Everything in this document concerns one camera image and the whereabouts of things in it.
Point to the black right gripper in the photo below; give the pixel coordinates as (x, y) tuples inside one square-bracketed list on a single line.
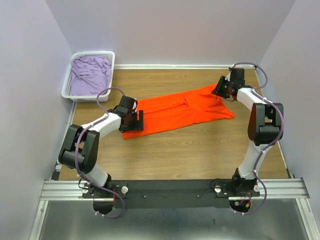
[(217, 90)]

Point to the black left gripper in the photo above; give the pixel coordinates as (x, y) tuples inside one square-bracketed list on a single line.
[(138, 125)]

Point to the orange t-shirt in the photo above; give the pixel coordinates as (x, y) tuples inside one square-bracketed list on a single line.
[(178, 110)]

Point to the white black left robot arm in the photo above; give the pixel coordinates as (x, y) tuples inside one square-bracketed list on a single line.
[(79, 149)]

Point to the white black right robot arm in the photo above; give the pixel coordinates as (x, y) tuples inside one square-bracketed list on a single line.
[(265, 127)]

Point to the purple t-shirt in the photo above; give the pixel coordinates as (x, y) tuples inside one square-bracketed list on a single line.
[(89, 75)]

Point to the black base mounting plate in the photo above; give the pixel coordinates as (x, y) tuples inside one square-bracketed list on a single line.
[(171, 194)]

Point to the white perforated plastic basket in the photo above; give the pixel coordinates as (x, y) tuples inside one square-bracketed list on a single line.
[(65, 92)]

